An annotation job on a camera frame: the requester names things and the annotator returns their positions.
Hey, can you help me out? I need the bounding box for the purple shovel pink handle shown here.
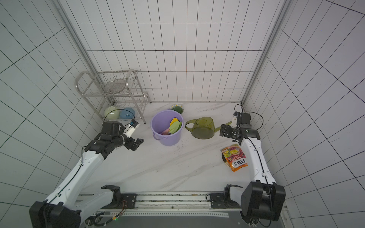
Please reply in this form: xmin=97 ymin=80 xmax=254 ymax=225
xmin=161 ymin=128 xmax=171 ymax=135

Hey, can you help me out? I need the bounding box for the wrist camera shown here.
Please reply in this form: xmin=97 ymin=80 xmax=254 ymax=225
xmin=123 ymin=119 xmax=139 ymax=138
xmin=231 ymin=112 xmax=240 ymax=128

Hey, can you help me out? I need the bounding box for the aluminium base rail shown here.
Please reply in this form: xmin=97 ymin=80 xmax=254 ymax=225
xmin=91 ymin=190 xmax=286 ymax=216

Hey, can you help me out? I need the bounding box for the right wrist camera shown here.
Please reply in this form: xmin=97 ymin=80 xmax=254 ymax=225
xmin=231 ymin=112 xmax=240 ymax=128

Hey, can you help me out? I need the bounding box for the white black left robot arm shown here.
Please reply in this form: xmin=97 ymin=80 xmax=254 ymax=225
xmin=29 ymin=119 xmax=143 ymax=228

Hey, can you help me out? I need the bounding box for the light green bowl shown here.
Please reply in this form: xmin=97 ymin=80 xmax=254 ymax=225
xmin=104 ymin=106 xmax=120 ymax=121

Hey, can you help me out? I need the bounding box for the light green shovel wooden handle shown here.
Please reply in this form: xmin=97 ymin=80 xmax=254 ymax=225
xmin=169 ymin=124 xmax=179 ymax=134

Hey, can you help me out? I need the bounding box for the orange snack bag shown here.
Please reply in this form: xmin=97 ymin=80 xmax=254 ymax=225
xmin=221 ymin=144 xmax=248 ymax=172

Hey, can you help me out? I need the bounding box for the purple plastic bucket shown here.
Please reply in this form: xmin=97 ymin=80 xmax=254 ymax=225
xmin=150 ymin=109 xmax=184 ymax=146

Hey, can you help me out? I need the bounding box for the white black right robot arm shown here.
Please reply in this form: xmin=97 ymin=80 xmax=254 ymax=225
xmin=206 ymin=112 xmax=286 ymax=227

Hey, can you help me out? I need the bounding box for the metal dish rack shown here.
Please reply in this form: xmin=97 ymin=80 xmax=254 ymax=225
xmin=74 ymin=69 xmax=152 ymax=123

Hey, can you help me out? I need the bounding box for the green transparent watering can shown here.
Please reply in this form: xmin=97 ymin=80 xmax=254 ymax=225
xmin=185 ymin=117 xmax=221 ymax=140

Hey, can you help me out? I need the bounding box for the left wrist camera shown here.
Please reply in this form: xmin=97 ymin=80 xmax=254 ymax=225
xmin=123 ymin=119 xmax=139 ymax=138

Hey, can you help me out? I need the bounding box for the green shovel yellow handle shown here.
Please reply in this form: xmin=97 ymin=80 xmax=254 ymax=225
xmin=173 ymin=122 xmax=182 ymax=134

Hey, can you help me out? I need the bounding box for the green patterned bowl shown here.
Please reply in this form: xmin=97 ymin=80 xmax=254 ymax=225
xmin=170 ymin=104 xmax=184 ymax=114

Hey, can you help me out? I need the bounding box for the blue bowl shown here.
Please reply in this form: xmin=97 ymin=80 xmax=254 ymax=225
xmin=119 ymin=107 xmax=136 ymax=119

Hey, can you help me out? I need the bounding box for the yellow plastic shovel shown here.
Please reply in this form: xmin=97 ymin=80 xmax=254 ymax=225
xmin=170 ymin=118 xmax=180 ymax=126

